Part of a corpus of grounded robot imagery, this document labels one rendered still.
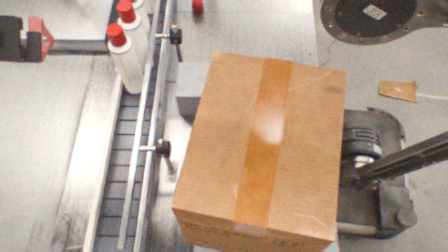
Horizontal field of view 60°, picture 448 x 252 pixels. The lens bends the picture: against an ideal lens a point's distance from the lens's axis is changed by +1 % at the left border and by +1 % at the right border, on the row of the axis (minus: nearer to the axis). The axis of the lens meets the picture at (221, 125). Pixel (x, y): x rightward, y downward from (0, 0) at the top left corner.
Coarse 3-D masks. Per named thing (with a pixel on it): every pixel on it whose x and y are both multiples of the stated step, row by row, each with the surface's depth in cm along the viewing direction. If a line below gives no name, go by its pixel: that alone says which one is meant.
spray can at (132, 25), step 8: (120, 8) 80; (128, 8) 80; (120, 16) 82; (128, 16) 81; (136, 16) 84; (120, 24) 84; (128, 24) 83; (136, 24) 84; (128, 32) 84; (136, 32) 85; (144, 32) 88; (136, 40) 87; (144, 40) 89; (136, 48) 89; (144, 48) 90; (144, 56) 92; (144, 64) 95; (152, 64) 97
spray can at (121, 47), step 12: (108, 36) 78; (120, 36) 78; (108, 48) 81; (120, 48) 80; (132, 48) 82; (120, 60) 83; (132, 60) 84; (120, 72) 87; (132, 72) 87; (132, 84) 91
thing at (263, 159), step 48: (240, 96) 66; (288, 96) 65; (336, 96) 65; (192, 144) 62; (240, 144) 61; (288, 144) 61; (336, 144) 61; (192, 192) 58; (240, 192) 58; (288, 192) 58; (336, 192) 57; (192, 240) 76; (240, 240) 67; (288, 240) 59
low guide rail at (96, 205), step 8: (120, 80) 93; (120, 88) 92; (112, 104) 89; (112, 112) 88; (112, 120) 87; (112, 128) 87; (112, 136) 87; (104, 144) 85; (104, 152) 84; (104, 160) 83; (104, 168) 82; (104, 176) 82; (96, 184) 80; (104, 184) 82; (96, 192) 80; (96, 200) 79; (96, 208) 78; (96, 216) 78; (88, 224) 76; (96, 224) 78; (88, 232) 76; (88, 240) 75; (88, 248) 74
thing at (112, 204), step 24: (120, 96) 95; (120, 120) 91; (144, 120) 92; (120, 144) 88; (144, 144) 88; (120, 168) 86; (144, 168) 88; (120, 192) 83; (120, 216) 81; (96, 240) 78
